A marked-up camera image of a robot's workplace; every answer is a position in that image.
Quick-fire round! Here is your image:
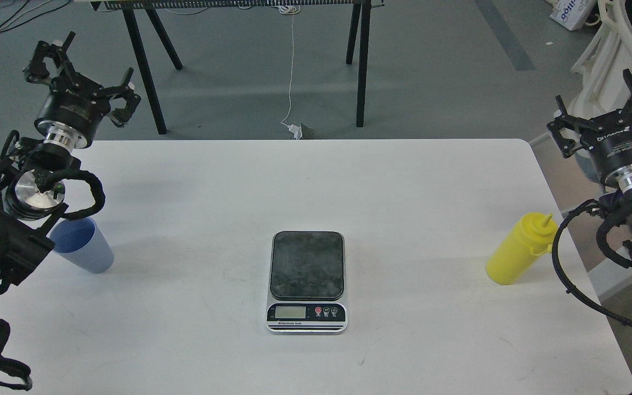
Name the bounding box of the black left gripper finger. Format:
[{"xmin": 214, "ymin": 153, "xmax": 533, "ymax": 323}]
[
  {"xmin": 94, "ymin": 67, "xmax": 141, "ymax": 128},
  {"xmin": 23, "ymin": 31, "xmax": 77, "ymax": 87}
]

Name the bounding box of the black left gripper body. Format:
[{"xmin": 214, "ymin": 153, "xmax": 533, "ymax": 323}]
[{"xmin": 35, "ymin": 76, "xmax": 110, "ymax": 149}]

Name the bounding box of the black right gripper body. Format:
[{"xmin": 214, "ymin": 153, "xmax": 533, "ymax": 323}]
[{"xmin": 578, "ymin": 111, "xmax": 632, "ymax": 193}]

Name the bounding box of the yellow squeeze bottle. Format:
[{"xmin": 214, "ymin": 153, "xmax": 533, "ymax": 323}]
[{"xmin": 485, "ymin": 212, "xmax": 558, "ymax": 285}]

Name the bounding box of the blue ribbed plastic cup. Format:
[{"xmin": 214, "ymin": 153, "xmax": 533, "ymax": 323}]
[{"xmin": 49, "ymin": 217, "xmax": 115, "ymax": 273}]

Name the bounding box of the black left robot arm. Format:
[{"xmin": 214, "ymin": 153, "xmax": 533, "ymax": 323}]
[{"xmin": 0, "ymin": 32, "xmax": 141, "ymax": 391}]

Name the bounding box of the digital kitchen scale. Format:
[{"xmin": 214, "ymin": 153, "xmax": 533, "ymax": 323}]
[{"xmin": 265, "ymin": 230, "xmax": 348, "ymax": 334}]

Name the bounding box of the white office chair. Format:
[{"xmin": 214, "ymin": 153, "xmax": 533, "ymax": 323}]
[{"xmin": 565, "ymin": 1, "xmax": 632, "ymax": 119}]

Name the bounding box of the black trestle table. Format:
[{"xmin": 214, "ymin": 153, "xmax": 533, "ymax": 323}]
[{"xmin": 90, "ymin": 1, "xmax": 376, "ymax": 136}]

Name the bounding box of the white printed bag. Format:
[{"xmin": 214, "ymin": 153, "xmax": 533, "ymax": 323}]
[{"xmin": 549, "ymin": 0, "xmax": 597, "ymax": 31}]

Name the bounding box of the white power adapter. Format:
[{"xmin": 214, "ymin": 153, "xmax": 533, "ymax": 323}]
[{"xmin": 287, "ymin": 123, "xmax": 315, "ymax": 140}]

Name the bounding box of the white hanging cable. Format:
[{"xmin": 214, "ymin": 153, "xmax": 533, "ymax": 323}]
[{"xmin": 280, "ymin": 4, "xmax": 301, "ymax": 129}]

